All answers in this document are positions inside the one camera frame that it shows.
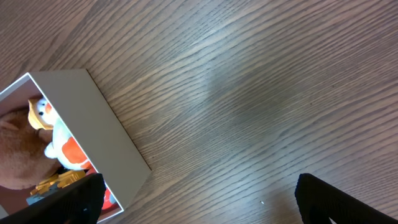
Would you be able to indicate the white box pink interior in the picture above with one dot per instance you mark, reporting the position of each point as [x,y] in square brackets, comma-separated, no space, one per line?
[73,94]

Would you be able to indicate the red grey toy ball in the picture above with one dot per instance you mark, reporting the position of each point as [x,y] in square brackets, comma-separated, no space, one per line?
[110,202]

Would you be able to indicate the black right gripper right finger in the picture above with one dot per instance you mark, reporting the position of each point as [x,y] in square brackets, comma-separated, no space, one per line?
[321,203]

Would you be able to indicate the yellow toy excavator truck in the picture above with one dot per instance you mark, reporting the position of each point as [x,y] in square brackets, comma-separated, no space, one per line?
[54,184]

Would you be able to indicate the brown plush bear toy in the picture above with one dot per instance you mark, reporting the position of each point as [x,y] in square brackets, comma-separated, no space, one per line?
[23,162]

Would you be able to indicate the white plush duck toy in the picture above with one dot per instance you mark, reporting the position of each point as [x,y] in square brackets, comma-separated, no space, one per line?
[63,146]

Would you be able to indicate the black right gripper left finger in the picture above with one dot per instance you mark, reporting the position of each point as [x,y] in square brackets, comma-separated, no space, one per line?
[80,202]

